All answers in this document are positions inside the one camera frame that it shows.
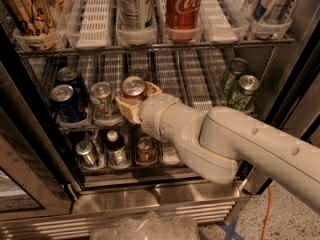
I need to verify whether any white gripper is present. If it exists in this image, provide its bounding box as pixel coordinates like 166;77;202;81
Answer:
116;82;181;140

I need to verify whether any red coke can front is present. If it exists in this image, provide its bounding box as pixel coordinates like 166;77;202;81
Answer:
121;76;148;103

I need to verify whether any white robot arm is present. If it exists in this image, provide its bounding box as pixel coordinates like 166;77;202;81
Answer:
116;77;320;212

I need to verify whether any white green soda can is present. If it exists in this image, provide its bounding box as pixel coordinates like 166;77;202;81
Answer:
90;82;118;120

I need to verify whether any brown can bottom shelf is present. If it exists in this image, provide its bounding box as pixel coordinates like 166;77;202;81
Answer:
137;137;156;163

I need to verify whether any silver slim can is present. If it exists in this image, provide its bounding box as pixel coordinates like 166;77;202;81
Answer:
76;140;98;167

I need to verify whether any blue pepsi can front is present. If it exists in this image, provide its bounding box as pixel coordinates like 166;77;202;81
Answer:
50;84;86;123

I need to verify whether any blue pepsi can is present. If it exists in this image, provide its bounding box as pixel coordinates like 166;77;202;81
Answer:
56;67;89;107
50;84;86;123

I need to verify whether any blue pepsi can rear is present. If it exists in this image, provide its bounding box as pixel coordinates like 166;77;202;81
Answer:
56;67;89;107

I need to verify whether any stainless steel fridge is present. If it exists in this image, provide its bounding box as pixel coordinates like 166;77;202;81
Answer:
0;0;320;240

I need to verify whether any white green labelled can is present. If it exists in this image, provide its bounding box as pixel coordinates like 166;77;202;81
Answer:
117;0;154;31

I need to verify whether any green can front right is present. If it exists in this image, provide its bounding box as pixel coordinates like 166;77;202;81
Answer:
227;74;260;111

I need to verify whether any green can rear right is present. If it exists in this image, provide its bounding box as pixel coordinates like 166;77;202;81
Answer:
220;58;249;97

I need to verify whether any tall red Coca-Cola can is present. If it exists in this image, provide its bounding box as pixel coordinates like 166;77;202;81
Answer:
165;0;201;42

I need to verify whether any gold La Croix can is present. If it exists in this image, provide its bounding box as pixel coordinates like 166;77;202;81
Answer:
2;0;57;50

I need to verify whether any dark bottle white cap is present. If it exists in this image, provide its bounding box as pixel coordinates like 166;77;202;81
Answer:
106;130;128;166

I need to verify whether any clear plastic bag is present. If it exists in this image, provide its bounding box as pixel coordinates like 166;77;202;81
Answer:
90;212;200;240

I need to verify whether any blue tape cross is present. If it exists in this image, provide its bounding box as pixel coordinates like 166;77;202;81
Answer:
218;217;245;240

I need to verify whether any orange cable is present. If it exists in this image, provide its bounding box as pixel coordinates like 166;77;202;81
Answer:
260;185;274;240

